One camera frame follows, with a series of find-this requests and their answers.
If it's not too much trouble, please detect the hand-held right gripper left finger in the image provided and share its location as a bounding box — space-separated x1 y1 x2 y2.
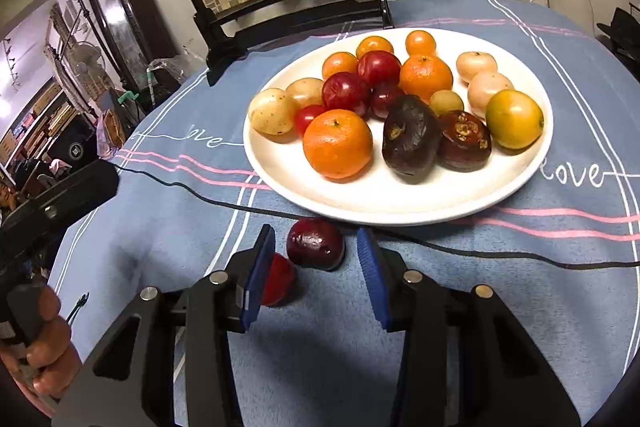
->
52 224 277 427

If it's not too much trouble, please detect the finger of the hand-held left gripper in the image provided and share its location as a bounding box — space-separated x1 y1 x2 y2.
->
0 159 121 268

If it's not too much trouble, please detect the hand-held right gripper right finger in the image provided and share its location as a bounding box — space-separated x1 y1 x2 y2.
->
357 227 581 427

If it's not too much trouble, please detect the red cherry tomato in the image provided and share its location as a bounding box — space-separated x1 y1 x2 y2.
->
293 104 327 135
260 253 297 308

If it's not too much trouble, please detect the dark purple plum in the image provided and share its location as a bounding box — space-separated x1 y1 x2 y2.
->
369 82 407 120
286 217 346 271

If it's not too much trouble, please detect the white plate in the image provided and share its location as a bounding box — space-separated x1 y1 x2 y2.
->
243 28 554 227

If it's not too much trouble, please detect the orange mandarin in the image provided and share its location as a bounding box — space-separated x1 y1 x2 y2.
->
399 55 454 104
303 109 374 180

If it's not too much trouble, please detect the dark brown water chestnut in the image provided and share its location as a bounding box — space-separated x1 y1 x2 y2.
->
437 110 493 172
382 95 443 184

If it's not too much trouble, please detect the pale yellow round fruit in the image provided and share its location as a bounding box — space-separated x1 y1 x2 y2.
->
248 88 297 136

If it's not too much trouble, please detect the small yellow longan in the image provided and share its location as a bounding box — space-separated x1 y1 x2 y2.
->
429 90 466 116

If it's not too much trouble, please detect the golden-brown round fruit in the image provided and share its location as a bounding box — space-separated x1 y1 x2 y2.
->
285 78 326 110

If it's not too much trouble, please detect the yellow-green orange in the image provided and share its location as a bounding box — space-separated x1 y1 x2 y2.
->
485 89 545 151

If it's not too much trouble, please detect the small orange citrus fruit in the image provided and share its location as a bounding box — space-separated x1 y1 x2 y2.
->
321 52 359 80
405 30 437 58

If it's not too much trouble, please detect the beige round fruit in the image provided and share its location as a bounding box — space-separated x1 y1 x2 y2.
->
467 72 516 118

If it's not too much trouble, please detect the yellow-orange round fruit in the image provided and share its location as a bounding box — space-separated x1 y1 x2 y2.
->
356 36 395 60

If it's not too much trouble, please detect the person's left hand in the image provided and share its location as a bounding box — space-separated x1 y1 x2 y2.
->
0 287 83 400

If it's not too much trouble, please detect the blue striped tablecloth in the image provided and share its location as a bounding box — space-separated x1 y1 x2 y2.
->
47 0 640 427

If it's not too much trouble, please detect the standing fan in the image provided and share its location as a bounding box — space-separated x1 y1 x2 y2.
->
67 42 106 78

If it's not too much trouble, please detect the clear plastic bag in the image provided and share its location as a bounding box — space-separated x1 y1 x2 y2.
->
150 52 206 82

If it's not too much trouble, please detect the dark wooden framed painting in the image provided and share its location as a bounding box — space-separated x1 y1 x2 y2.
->
81 0 178 108

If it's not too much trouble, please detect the black hat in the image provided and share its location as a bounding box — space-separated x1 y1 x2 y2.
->
596 7 640 58

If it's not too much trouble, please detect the black usb cable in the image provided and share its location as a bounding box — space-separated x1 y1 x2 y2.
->
65 292 91 323

